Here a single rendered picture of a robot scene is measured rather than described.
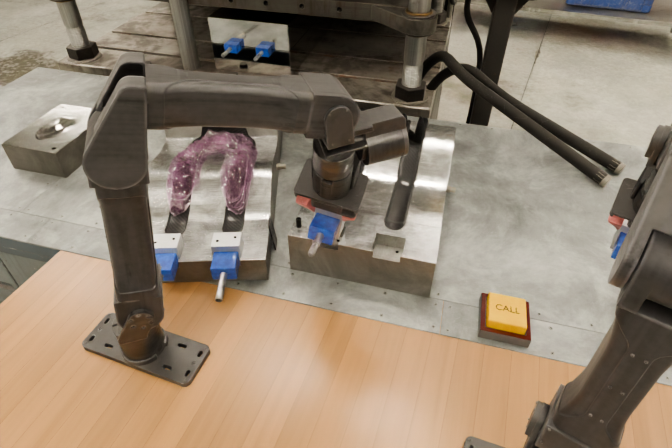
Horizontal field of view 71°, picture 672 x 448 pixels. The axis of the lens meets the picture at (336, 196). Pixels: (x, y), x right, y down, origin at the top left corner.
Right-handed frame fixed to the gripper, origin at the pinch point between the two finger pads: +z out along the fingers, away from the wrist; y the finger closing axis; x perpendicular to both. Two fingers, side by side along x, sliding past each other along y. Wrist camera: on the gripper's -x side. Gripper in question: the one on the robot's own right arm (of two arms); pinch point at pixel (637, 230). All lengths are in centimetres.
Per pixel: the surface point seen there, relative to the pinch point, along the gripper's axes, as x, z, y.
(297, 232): 27, -8, 49
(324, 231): 26, -14, 42
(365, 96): -29, 32, 76
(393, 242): 19.5, -2.7, 34.2
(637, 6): -292, 225, 27
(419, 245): 18.4, -3.9, 29.5
